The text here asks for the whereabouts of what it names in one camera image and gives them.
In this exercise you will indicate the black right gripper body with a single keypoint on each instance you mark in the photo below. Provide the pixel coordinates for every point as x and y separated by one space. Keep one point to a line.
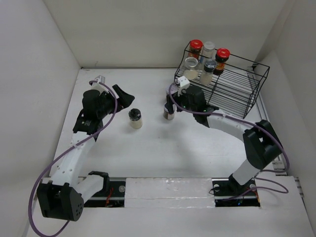
182 101

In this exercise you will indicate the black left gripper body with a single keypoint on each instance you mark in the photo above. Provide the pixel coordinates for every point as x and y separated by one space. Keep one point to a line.
108 104

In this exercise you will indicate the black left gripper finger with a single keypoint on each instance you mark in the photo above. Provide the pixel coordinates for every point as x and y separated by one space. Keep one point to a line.
126 100
118 90

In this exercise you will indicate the white lid brown spice jar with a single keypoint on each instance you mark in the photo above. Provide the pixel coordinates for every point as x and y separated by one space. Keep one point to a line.
167 115

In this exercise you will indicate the black grinder cap spice bottle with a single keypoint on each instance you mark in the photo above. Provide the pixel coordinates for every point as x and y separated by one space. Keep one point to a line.
135 118

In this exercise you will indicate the round glass jar white powder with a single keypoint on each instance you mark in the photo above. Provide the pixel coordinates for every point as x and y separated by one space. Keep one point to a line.
190 70

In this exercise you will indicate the silver lid blue label bottle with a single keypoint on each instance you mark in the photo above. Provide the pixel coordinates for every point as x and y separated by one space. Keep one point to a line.
207 51

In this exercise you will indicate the red lid sauce jar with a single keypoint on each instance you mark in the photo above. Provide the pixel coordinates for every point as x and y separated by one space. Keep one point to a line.
195 48
221 57

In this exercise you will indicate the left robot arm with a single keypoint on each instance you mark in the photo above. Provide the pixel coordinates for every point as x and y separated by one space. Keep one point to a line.
63 196

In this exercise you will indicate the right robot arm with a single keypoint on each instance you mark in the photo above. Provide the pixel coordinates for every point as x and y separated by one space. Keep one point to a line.
260 141

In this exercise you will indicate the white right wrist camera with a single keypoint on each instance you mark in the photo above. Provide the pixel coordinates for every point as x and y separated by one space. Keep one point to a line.
182 84

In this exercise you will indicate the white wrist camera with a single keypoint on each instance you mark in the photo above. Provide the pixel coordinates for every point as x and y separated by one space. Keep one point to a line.
98 82
182 84

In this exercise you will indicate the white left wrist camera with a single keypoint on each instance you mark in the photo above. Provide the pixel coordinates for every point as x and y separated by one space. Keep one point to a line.
98 82

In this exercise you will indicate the black wire rack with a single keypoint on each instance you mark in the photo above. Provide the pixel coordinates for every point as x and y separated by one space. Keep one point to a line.
236 90

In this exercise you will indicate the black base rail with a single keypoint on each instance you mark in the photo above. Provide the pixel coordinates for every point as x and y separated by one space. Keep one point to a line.
114 198

